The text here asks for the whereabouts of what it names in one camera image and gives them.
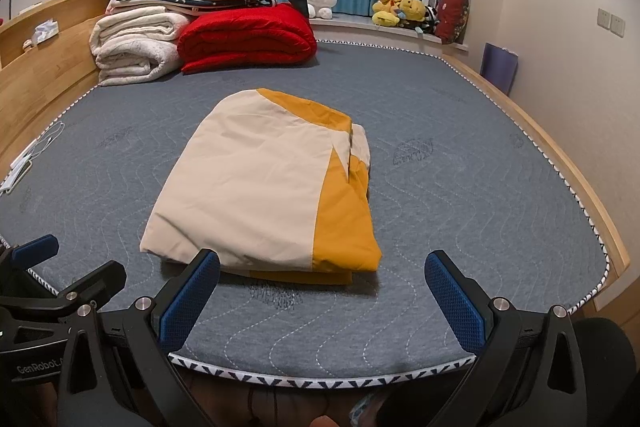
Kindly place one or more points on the patterned slipper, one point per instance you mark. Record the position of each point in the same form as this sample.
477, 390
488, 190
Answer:
361, 408

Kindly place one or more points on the folded red quilt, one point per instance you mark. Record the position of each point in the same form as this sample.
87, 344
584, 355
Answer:
245, 37

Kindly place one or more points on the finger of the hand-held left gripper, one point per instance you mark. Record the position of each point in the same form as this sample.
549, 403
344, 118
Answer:
35, 250
97, 281

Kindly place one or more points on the black and white striped plush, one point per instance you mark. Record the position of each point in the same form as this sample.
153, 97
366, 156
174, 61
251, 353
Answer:
430, 19

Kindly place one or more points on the yellow plush toy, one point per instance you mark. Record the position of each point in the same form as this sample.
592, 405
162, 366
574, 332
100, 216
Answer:
412, 9

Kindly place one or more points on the white wall switch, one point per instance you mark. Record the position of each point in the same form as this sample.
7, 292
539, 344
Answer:
617, 26
604, 18

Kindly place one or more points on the folded white fleece blanket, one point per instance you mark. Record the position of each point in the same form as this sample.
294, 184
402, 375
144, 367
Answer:
135, 42

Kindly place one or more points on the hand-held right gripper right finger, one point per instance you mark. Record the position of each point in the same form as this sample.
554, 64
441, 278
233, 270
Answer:
455, 307

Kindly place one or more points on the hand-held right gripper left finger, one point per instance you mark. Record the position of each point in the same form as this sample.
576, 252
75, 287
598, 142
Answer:
190, 302

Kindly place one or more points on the folded navy patterned blanket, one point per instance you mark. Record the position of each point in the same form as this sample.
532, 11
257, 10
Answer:
260, 0

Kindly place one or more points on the tissue pack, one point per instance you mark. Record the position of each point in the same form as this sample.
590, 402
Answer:
46, 32

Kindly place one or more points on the grey quilted mattress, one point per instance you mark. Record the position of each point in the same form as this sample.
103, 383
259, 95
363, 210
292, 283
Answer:
450, 187

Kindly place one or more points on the yellow duck plush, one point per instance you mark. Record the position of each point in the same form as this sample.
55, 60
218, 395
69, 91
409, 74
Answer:
385, 9

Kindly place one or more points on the beige and yellow hooded jacket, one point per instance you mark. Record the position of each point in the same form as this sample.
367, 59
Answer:
250, 187

